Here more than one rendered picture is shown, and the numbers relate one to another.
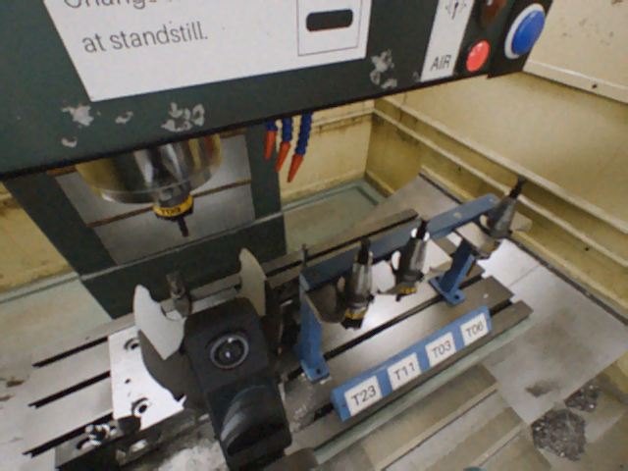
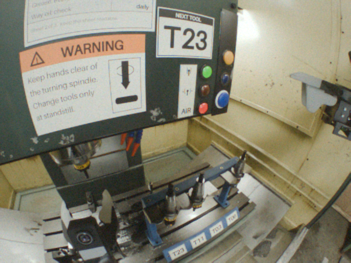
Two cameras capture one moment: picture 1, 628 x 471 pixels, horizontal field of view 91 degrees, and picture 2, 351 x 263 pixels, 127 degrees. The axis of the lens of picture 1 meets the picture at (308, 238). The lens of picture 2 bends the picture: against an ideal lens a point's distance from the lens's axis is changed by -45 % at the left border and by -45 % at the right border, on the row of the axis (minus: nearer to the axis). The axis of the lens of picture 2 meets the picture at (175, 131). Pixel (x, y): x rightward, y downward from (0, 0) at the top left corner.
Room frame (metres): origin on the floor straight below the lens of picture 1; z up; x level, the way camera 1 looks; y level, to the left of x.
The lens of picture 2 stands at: (0.01, -0.06, 1.66)
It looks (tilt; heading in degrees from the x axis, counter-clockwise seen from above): 29 degrees down; 355
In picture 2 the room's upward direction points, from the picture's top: 3 degrees clockwise
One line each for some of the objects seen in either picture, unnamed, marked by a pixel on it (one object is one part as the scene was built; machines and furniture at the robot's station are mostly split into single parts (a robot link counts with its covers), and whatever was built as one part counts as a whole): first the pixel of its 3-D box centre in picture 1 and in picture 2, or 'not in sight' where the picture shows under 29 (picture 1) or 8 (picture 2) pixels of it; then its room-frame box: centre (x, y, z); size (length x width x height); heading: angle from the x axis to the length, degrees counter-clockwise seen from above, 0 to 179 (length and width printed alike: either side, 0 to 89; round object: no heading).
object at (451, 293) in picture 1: (464, 255); (227, 184); (0.53, -0.39, 1.05); 0.10 x 0.05 x 0.30; 28
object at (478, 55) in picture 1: (476, 56); (202, 108); (0.27, -0.13, 1.56); 0.02 x 0.01 x 0.02; 118
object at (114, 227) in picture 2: (255, 324); (106, 226); (0.14, 0.05, 1.38); 0.09 x 0.05 x 0.02; 3
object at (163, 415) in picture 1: (187, 355); (95, 230); (0.30, 0.27, 0.96); 0.29 x 0.23 x 0.05; 118
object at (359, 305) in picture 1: (356, 290); (170, 208); (0.30, -0.08, 1.21); 0.06 x 0.06 x 0.03
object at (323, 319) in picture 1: (328, 304); (154, 214); (0.28, -0.03, 1.21); 0.07 x 0.05 x 0.01; 28
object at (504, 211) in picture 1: (504, 209); (240, 164); (0.45, -0.37, 1.26); 0.04 x 0.04 x 0.07
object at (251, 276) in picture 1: (254, 293); (109, 211); (0.19, 0.06, 1.36); 0.09 x 0.03 x 0.06; 3
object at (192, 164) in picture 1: (140, 120); (70, 128); (0.34, 0.19, 1.48); 0.16 x 0.16 x 0.12
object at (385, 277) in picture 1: (384, 279); (184, 201); (0.33, -0.13, 1.21); 0.07 x 0.05 x 0.01; 28
